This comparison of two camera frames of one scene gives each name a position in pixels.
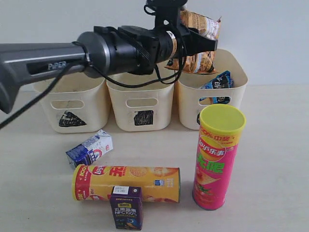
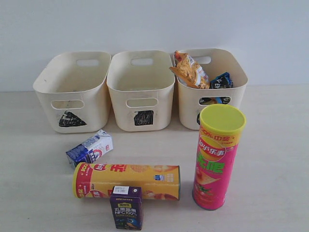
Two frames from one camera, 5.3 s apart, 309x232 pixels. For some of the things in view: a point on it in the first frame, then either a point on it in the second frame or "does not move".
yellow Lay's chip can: x=158 y=184 does not move
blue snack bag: x=224 y=80 does not move
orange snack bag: x=201 y=63 -> x=188 y=73
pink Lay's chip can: x=219 y=125 does not move
